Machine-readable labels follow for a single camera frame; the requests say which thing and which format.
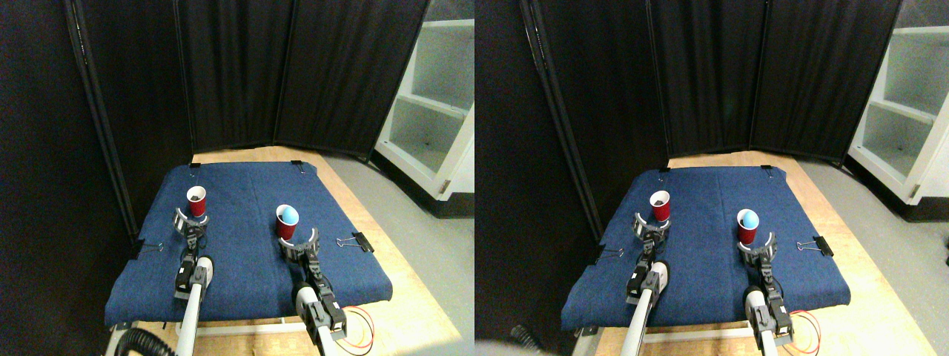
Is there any red cup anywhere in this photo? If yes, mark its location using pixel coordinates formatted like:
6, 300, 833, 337
737, 209, 761, 245
649, 191, 671, 223
276, 205, 301, 241
186, 186, 208, 218

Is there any dark blue cloth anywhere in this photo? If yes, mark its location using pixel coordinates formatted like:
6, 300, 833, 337
104, 159, 394, 329
561, 165, 853, 332

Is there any black curtain stand pole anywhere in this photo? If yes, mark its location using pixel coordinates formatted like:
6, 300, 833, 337
646, 0, 673, 158
62, 0, 141, 240
518, 0, 600, 244
272, 0, 297, 146
747, 0, 772, 151
173, 0, 196, 154

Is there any white shelf unit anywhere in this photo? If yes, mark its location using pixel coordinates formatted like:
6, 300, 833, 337
847, 26, 949, 207
374, 19, 475, 201

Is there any red wire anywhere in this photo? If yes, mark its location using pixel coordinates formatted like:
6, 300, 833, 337
789, 309, 823, 347
341, 306, 376, 351

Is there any black ribbed hose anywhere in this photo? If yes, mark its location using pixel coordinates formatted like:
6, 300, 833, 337
114, 327, 176, 356
510, 324, 543, 351

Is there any white table frame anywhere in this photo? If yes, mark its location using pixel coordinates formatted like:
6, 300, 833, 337
105, 317, 331, 356
571, 320, 794, 356

